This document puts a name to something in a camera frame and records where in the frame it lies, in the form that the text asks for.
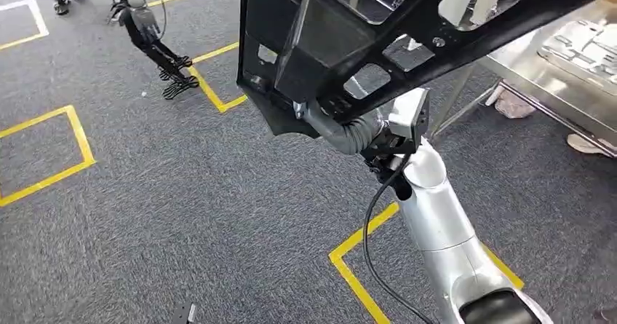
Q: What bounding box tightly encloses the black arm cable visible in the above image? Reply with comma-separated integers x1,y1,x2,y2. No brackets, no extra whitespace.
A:
362,155,435,324

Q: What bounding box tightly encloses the silver stamped metal plate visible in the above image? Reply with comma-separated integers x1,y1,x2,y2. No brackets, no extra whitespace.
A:
537,20,617,96

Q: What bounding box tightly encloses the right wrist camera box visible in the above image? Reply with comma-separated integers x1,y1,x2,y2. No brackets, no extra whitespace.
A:
361,87,431,168

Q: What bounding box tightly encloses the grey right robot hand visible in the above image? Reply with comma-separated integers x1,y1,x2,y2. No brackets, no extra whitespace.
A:
292,100,320,123

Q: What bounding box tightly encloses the black plastic panel with cutouts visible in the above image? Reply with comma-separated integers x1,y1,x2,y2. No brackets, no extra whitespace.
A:
236,0,617,137

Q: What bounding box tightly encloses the steel work table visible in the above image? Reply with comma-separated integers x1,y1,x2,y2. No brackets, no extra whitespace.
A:
429,0,617,159

